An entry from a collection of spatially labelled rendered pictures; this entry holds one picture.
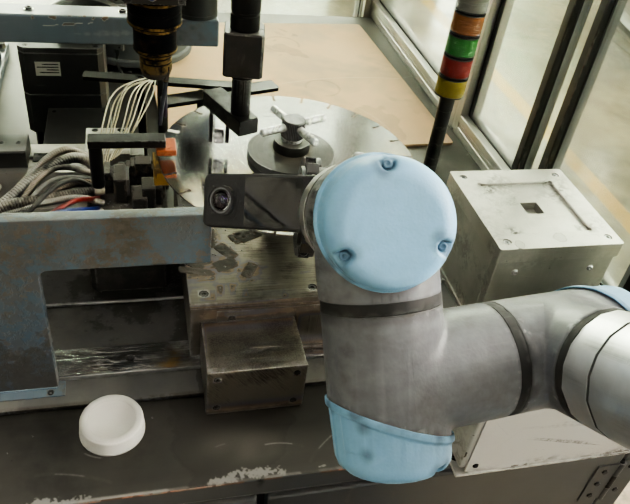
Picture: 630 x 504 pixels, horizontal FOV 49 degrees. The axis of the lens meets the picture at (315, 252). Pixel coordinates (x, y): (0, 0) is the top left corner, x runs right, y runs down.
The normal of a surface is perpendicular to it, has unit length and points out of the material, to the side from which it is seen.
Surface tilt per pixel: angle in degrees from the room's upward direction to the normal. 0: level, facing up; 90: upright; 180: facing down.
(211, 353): 0
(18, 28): 90
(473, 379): 51
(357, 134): 0
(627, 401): 86
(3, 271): 90
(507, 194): 0
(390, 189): 56
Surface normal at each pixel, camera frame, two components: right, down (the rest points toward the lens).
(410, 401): 0.18, 0.07
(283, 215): -0.43, 0.02
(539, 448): 0.22, 0.64
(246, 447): 0.11, -0.77
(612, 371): -0.88, -0.31
